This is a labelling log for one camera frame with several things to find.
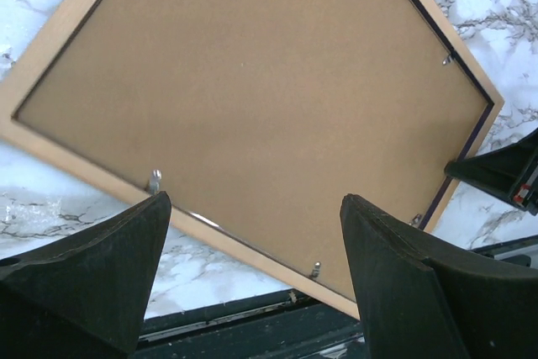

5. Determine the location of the brown cardboard backing board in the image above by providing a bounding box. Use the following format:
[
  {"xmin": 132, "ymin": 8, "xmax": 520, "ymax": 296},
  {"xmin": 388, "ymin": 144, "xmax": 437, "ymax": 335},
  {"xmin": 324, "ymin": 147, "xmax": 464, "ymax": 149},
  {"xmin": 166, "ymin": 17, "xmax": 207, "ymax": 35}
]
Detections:
[{"xmin": 16, "ymin": 0, "xmax": 489, "ymax": 299}]

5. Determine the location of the blue wooden picture frame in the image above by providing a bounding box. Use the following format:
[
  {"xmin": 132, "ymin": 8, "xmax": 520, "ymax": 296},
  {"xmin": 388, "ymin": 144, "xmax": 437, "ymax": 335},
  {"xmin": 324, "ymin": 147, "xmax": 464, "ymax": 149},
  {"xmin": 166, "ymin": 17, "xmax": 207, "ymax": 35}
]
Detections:
[{"xmin": 1, "ymin": 0, "xmax": 504, "ymax": 317}]

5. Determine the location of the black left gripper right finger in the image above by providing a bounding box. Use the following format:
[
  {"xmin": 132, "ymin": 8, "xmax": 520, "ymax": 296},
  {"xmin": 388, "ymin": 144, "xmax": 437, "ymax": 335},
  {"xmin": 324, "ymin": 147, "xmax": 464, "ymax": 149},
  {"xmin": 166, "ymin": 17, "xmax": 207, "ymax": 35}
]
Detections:
[{"xmin": 340, "ymin": 194, "xmax": 537, "ymax": 358}]

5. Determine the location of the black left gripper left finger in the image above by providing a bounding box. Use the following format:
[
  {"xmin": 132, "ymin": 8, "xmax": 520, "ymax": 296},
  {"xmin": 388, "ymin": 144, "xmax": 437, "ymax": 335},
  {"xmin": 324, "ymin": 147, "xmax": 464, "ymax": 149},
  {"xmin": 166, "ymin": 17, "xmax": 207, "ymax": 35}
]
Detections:
[{"xmin": 1, "ymin": 192, "xmax": 171, "ymax": 358}]

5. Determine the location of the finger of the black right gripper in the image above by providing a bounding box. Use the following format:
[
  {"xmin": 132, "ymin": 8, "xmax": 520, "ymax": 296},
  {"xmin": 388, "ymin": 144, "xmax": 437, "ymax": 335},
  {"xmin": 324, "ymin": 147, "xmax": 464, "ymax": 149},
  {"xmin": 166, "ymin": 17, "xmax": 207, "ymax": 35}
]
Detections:
[{"xmin": 445, "ymin": 131, "xmax": 537, "ymax": 208}]

